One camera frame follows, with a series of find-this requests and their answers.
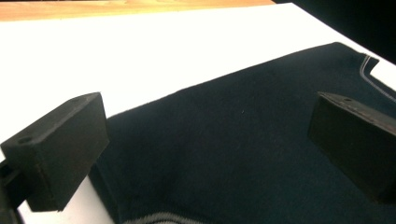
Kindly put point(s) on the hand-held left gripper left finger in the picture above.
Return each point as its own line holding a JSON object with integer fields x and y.
{"x": 59, "y": 149}

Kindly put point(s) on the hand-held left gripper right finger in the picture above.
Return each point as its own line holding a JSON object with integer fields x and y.
{"x": 355, "y": 146}

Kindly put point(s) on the black knitted vest grey trim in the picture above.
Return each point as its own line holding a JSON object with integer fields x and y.
{"x": 233, "y": 155}

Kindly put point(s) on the white board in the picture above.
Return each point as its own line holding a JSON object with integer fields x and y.
{"x": 140, "y": 62}

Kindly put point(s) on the wooden table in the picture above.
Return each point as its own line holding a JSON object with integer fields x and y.
{"x": 93, "y": 7}

